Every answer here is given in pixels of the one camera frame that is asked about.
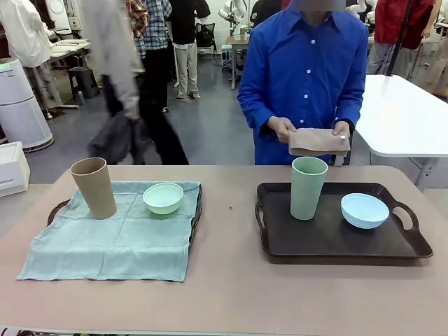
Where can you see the person's left hand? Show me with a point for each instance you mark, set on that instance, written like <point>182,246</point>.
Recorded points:
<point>341,127</point>

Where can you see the person's right hand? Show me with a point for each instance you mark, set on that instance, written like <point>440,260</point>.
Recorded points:
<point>280,127</point>

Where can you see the tan cloth mat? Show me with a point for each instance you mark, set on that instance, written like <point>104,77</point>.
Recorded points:
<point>315,141</point>

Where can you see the light green bowl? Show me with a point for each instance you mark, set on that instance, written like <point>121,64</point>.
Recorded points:
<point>163,206</point>

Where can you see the brown tall cup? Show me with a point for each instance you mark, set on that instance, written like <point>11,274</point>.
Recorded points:
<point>96,190</point>

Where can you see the teal cloth mat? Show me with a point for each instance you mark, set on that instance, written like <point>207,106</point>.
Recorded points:
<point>122,241</point>

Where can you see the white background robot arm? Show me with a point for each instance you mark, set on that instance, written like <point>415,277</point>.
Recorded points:
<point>234,10</point>
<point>360,7</point>

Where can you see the person's left forearm blue sleeve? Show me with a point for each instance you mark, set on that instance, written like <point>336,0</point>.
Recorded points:
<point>351,110</point>

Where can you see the person's right forearm blue sleeve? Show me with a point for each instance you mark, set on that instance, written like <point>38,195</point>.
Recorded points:
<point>253,112</point>

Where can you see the dark brown serving tray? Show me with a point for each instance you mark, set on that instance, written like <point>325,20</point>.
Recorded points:
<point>332,241</point>
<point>199,201</point>

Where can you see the white table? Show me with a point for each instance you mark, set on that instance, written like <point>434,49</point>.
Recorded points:
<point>402,112</point>

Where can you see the person in blue shirt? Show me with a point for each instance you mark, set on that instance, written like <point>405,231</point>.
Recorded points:
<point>301,63</point>

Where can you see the light green tall cup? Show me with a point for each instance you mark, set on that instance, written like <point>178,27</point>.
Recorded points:
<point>307,196</point>

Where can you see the light blue bowl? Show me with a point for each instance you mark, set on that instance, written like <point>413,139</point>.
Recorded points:
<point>365,213</point>

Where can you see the background desk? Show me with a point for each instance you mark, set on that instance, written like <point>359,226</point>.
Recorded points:
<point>236,45</point>

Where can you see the black pole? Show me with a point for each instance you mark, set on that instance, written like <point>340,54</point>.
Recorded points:
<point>397,42</point>

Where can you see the person in beige trousers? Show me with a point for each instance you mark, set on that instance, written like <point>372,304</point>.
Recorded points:
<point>437,66</point>

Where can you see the black office chair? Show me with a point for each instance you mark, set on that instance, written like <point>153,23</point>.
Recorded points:
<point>206,36</point>

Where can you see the person in red shirt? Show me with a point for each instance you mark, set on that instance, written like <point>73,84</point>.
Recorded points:
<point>392,21</point>

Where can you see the person in black t-shirt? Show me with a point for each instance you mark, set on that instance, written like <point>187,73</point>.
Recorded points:
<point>185,21</point>

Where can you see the person in plaid shirt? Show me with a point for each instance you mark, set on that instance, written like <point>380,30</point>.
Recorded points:
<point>154,28</point>

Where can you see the dark grey jacket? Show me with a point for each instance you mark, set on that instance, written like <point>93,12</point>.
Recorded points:
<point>112,140</point>

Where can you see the walking person in beige top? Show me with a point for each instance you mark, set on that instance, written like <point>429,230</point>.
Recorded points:
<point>112,42</point>

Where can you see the small grey bottle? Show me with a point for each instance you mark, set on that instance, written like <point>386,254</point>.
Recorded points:
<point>80,98</point>

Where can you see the black plastic step stool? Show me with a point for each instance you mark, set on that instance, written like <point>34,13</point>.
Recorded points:
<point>82,78</point>

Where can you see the background workbench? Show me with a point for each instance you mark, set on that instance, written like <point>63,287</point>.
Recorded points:
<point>68,45</point>

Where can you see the white cylindrical air purifier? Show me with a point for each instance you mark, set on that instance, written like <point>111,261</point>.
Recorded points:
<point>21,112</point>

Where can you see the white foam box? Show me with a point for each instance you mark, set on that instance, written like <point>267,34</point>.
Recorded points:
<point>12,164</point>

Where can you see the person in white shirt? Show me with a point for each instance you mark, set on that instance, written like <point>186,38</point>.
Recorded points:
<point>24,31</point>

